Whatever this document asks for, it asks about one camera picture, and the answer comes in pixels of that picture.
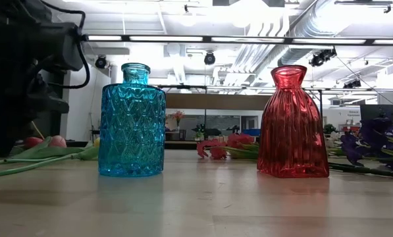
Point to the blue textured glass vase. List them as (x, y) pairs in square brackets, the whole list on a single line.
[(132, 131)]

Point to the blue storage bin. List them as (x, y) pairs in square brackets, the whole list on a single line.
[(251, 132)]

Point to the overhead light bar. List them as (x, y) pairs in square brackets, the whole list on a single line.
[(206, 39)]

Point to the red ribbed glass vase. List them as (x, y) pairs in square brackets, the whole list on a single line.
[(291, 131)]

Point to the pink artificial tulip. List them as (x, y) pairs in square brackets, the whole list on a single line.
[(58, 141)]

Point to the purple artificial flower bunch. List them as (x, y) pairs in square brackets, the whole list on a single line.
[(374, 131)]

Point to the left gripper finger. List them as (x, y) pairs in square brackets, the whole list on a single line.
[(5, 125)]

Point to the background vase with flowers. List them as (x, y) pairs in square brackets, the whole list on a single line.
[(178, 116)]

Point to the black ceiling spotlight cluster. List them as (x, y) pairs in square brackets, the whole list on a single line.
[(321, 56)]

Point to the wooden stand with black legs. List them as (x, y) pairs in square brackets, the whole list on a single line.
[(205, 108)]

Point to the green potted plant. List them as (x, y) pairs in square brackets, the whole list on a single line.
[(199, 131)]

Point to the yellow artificial tulip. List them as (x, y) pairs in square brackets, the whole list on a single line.
[(96, 142)]

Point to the red artificial tulip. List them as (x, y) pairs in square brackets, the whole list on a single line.
[(33, 142)]

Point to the black computer monitor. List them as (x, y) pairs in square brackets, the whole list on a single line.
[(380, 113)]

